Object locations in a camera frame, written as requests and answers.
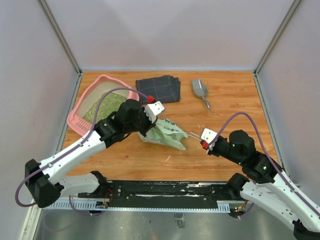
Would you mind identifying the piano pattern bag clip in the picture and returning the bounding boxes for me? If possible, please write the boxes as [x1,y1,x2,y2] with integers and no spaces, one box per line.
[189,132,201,142]

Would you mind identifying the grey metal scoop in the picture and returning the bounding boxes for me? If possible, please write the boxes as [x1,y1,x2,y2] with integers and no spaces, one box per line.
[191,78,211,110]

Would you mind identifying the pink litter box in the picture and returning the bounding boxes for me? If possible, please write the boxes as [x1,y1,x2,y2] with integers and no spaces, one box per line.
[67,74,140,136]

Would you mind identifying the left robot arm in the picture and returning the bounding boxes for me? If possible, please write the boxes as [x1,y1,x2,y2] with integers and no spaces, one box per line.
[25,99,165,208]

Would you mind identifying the dark checked folded cloth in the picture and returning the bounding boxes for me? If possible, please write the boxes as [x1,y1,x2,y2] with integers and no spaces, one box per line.
[135,75,181,104]

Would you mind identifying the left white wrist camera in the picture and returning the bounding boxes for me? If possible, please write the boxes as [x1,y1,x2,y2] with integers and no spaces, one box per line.
[142,95,165,124]

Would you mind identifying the green litter bag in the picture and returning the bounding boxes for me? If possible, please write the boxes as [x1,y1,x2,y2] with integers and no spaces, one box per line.
[137,118,189,151]

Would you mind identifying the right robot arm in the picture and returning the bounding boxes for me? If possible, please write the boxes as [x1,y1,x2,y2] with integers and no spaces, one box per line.
[200,128,320,240]

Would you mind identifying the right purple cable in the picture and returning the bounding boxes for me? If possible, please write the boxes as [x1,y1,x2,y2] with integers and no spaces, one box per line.
[206,111,320,217]

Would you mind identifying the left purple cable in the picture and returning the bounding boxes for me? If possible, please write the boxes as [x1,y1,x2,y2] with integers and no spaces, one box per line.
[14,87,150,216]

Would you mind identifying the green cat litter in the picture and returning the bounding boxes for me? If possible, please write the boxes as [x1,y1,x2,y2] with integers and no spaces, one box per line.
[83,92,127,124]

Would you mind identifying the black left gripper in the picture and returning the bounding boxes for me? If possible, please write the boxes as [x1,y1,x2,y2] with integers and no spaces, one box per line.
[124,105,158,137]

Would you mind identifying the purple cable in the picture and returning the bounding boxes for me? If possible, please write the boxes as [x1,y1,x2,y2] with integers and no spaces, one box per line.
[14,87,150,216]
[206,111,320,217]

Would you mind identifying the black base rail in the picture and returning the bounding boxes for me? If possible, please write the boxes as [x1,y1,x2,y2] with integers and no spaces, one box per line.
[32,178,303,213]

